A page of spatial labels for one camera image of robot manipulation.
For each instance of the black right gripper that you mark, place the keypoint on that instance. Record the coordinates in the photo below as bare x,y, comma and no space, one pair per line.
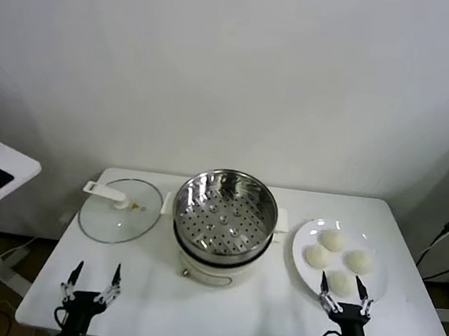
352,327

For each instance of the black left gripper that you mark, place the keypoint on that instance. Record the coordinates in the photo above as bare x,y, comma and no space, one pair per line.
79,314

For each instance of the white steamed baozi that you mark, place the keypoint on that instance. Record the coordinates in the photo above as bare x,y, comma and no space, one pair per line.
333,240
317,256
341,282
359,261

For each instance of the stainless perforated steamer basket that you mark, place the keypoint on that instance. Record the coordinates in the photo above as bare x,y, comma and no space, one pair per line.
222,217

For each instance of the large white plate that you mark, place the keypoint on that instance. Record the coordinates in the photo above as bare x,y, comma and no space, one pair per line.
301,273

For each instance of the white electric cooking pot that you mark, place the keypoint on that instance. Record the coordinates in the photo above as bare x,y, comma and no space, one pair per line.
207,274

